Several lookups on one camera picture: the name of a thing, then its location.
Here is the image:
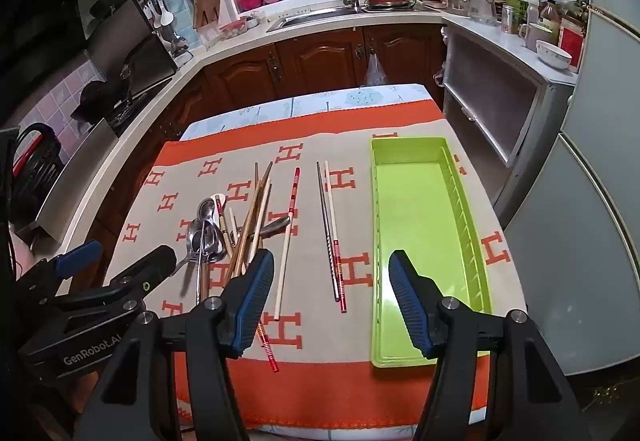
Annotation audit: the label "white kitchen countertop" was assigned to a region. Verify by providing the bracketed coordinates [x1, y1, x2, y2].
[30, 0, 448, 272]

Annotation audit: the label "white handled utensil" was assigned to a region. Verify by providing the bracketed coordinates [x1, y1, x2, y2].
[212, 191, 235, 247]

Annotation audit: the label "glass pitcher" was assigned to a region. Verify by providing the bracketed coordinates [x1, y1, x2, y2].
[462, 0, 501, 27]

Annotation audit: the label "grey refrigerator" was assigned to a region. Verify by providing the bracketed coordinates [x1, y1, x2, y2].
[500, 0, 640, 377]

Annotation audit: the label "stainless steel sink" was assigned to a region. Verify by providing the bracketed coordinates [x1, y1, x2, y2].
[266, 6, 366, 33]

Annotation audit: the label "low steel stove splash panel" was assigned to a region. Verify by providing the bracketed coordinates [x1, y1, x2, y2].
[15, 118, 121, 247]

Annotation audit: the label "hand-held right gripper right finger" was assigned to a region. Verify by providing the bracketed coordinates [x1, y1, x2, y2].
[388, 249, 593, 441]

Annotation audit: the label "green plastic utensil tray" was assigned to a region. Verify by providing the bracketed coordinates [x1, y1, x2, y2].
[370, 136, 493, 368]

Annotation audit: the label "white patterned bowl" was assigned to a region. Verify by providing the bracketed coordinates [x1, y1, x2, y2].
[536, 40, 572, 69]

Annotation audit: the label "pale blue floral tablecloth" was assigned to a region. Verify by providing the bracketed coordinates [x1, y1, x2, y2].
[179, 82, 433, 142]

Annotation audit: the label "orange patterned blanket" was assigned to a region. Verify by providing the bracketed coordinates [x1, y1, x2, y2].
[102, 96, 528, 432]

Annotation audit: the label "white mug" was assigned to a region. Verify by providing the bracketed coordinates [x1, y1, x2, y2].
[518, 22, 553, 49]

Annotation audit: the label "tall steel stove splash panel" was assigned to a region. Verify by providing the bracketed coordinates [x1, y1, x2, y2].
[82, 0, 178, 82]

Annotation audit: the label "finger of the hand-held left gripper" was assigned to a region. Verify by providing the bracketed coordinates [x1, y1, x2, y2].
[15, 240, 104, 302]
[50, 244, 178, 319]

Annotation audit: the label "black wok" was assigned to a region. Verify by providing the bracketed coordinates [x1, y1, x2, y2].
[70, 71, 133, 122]

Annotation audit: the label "metal cabinet with frosted doors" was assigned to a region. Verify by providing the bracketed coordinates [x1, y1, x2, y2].
[440, 16, 581, 167]

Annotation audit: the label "wooden cutting board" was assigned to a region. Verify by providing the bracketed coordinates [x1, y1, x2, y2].
[192, 0, 223, 29]

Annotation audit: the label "white hanging ladles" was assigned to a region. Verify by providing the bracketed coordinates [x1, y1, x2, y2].
[144, 0, 175, 28]

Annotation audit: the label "brown wooden lower cabinets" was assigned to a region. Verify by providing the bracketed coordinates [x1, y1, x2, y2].
[100, 24, 448, 242]

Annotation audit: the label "clear lidded food container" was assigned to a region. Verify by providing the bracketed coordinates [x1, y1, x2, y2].
[218, 18, 247, 39]

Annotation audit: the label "brown glass bottle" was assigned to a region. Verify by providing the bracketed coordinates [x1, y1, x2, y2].
[540, 0, 560, 36]

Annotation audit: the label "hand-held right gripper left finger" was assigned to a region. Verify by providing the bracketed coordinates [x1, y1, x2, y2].
[87, 248, 276, 441]

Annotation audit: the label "black cooker with red handle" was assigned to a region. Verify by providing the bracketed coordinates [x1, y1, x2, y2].
[10, 121, 66, 217]

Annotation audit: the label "round metal spoon handle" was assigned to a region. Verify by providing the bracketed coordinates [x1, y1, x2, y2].
[196, 197, 233, 267]

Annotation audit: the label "red box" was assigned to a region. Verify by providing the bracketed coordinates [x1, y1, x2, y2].
[557, 16, 588, 74]

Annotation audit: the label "brown wooden chopstick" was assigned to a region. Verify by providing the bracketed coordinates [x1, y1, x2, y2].
[222, 161, 275, 289]
[244, 178, 273, 274]
[235, 162, 261, 277]

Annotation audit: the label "clear hanging plastic bag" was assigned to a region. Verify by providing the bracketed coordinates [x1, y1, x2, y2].
[362, 52, 390, 87]

